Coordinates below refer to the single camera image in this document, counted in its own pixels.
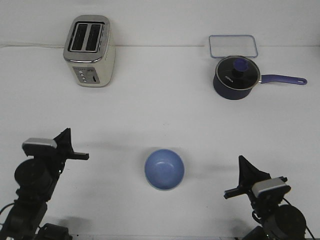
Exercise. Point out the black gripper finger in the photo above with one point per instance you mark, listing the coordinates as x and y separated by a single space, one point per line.
249 174
64 141

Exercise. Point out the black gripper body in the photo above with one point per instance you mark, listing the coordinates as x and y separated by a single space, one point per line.
265 202
53 160

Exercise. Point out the blue bowl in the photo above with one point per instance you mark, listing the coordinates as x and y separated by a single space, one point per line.
164 169

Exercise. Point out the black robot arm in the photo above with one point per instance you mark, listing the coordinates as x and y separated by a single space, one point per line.
277 218
37 178

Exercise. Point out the dark blue saucepan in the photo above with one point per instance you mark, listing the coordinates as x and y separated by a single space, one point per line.
235 94

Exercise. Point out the cream and steel toaster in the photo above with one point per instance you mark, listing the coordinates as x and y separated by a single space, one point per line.
90 51

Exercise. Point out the glass pot lid blue knob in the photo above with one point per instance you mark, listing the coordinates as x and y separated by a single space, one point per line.
237 72

